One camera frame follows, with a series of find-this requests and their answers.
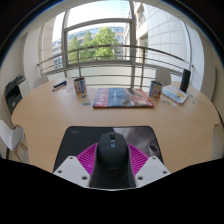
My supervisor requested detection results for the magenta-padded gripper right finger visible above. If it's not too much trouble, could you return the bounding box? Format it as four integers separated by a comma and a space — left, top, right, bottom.
127, 143, 172, 188

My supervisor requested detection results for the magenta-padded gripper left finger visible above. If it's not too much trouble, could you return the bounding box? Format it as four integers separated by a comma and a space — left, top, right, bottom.
53, 142, 99, 188

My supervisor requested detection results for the black computer mouse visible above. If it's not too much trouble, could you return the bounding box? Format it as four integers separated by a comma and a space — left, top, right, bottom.
89, 131, 137, 189

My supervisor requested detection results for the black printed mouse pad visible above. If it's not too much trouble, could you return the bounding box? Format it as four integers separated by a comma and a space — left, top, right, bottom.
52, 125, 165, 173

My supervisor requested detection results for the white chair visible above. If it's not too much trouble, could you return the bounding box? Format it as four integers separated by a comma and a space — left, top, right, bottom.
0, 119, 29, 164
154, 66, 172, 87
32, 75, 50, 90

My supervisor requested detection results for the red and blue magazine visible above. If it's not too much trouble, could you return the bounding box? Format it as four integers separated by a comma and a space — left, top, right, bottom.
92, 87, 155, 109

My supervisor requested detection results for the white and blue booklet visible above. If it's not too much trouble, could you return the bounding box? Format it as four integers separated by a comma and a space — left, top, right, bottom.
161, 84, 190, 106

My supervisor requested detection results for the white printed mug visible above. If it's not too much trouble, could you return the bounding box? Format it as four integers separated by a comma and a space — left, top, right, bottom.
72, 77, 88, 95
148, 80, 164, 99

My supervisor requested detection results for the dark stapler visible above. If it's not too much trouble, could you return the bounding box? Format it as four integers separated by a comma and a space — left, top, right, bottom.
52, 79, 68, 92

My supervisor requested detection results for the black upright speaker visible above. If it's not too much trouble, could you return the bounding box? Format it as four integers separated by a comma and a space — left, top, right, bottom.
179, 68, 192, 94

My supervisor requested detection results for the grey metal balcony railing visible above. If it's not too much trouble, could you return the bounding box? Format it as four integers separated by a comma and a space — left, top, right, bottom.
36, 44, 194, 88

